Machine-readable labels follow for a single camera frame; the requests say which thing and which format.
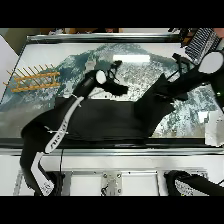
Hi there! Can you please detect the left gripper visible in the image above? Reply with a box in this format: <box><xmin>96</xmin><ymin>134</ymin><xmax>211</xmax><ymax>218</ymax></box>
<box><xmin>104</xmin><ymin>81</ymin><xmax>130</xmax><ymax>98</ymax></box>

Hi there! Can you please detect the black garment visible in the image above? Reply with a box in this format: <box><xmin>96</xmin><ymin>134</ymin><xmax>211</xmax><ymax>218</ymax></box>
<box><xmin>21</xmin><ymin>73</ymin><xmax>177</xmax><ymax>145</ymax></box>

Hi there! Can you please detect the wooden peg rack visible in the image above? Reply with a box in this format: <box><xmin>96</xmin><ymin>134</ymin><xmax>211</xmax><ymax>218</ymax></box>
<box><xmin>2</xmin><ymin>63</ymin><xmax>62</xmax><ymax>94</ymax></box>

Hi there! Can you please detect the striped garment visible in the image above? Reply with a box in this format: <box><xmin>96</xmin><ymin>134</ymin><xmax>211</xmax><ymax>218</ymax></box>
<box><xmin>184</xmin><ymin>27</ymin><xmax>222</xmax><ymax>65</ymax></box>

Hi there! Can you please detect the white garment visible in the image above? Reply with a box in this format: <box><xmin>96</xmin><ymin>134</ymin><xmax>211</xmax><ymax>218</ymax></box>
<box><xmin>203</xmin><ymin>111</ymin><xmax>224</xmax><ymax>148</ymax></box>

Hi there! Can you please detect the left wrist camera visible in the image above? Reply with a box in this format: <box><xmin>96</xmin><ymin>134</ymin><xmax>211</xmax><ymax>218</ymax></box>
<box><xmin>107</xmin><ymin>60</ymin><xmax>124</xmax><ymax>82</ymax></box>

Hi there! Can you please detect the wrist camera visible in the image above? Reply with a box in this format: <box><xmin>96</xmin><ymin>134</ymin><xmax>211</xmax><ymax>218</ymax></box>
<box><xmin>107</xmin><ymin>60</ymin><xmax>124</xmax><ymax>82</ymax></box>
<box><xmin>171</xmin><ymin>52</ymin><xmax>192</xmax><ymax>74</ymax></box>

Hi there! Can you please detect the silver frame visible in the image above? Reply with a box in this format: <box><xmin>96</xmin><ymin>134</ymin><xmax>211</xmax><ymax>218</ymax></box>
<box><xmin>0</xmin><ymin>33</ymin><xmax>224</xmax><ymax>197</ymax></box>

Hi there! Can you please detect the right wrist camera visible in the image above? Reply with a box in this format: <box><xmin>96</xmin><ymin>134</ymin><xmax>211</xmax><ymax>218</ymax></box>
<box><xmin>171</xmin><ymin>52</ymin><xmax>192</xmax><ymax>74</ymax></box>

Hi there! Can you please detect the black cable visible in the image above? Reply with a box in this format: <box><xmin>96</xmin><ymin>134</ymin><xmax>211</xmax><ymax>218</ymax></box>
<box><xmin>58</xmin><ymin>147</ymin><xmax>66</xmax><ymax>196</ymax></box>

